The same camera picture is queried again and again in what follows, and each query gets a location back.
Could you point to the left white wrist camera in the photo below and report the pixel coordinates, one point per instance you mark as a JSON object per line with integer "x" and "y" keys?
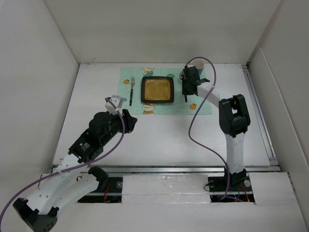
{"x": 113, "y": 104}

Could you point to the green cartoon print cloth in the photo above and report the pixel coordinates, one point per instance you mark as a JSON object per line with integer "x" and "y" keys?
{"x": 178, "y": 107}

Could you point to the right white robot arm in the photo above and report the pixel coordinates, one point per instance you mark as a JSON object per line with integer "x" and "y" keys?
{"x": 234, "y": 120}

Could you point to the purple mug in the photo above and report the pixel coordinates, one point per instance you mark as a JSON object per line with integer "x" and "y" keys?
{"x": 199, "y": 64}

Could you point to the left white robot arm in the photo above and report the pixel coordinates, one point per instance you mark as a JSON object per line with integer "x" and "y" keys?
{"x": 40, "y": 210}

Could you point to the silver fork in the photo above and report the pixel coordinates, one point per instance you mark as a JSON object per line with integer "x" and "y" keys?
{"x": 132, "y": 89}

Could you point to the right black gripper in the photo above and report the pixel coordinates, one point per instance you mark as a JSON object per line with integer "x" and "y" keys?
{"x": 185, "y": 92}

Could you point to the square brown black plate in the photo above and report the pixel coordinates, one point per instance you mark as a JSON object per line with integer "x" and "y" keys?
{"x": 157, "y": 89}

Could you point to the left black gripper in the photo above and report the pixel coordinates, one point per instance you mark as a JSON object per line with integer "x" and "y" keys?
{"x": 129, "y": 121}

